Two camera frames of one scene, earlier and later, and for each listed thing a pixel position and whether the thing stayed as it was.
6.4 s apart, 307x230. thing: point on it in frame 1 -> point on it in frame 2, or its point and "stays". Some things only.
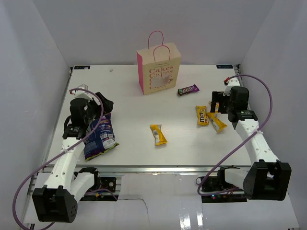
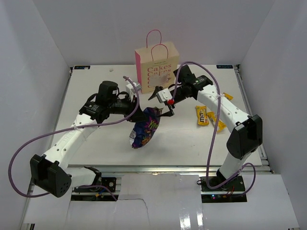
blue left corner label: x=81 y=67 stays
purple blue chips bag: x=102 y=139 -> x=142 y=132
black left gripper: x=108 y=104 -> x=138 y=116
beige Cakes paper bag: x=159 y=67 stays
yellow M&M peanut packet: x=203 y=118 stays
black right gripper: x=218 y=97 -> x=170 y=113
